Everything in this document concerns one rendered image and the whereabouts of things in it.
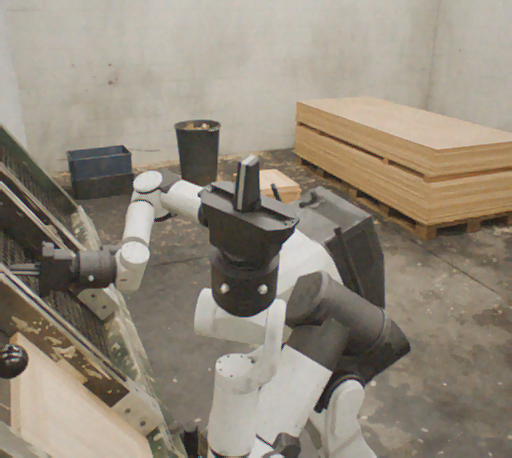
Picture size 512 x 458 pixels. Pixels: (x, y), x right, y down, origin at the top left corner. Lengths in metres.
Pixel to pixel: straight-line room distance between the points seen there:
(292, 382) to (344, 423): 0.47
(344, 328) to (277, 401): 0.16
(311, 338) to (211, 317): 0.22
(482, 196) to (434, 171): 0.61
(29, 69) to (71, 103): 0.56
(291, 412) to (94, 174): 4.69
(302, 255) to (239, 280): 0.38
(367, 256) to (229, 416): 0.46
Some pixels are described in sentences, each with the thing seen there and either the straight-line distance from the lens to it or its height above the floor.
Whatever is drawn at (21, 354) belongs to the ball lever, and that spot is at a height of 1.45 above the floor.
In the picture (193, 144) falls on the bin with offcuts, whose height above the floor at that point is 0.48.
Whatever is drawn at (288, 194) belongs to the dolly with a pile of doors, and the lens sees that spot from 4.39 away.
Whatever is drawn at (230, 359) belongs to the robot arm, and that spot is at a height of 1.32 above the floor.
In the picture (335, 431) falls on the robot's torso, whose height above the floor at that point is 0.88.
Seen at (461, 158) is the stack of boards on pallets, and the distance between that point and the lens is 4.47.
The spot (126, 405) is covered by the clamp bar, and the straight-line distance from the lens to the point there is 1.23.
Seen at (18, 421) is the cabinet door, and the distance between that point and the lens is 0.89.
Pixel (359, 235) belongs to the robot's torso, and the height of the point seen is 1.38.
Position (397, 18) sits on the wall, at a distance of 7.73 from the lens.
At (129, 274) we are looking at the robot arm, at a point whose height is 1.23.
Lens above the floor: 1.80
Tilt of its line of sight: 20 degrees down
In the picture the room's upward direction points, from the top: straight up
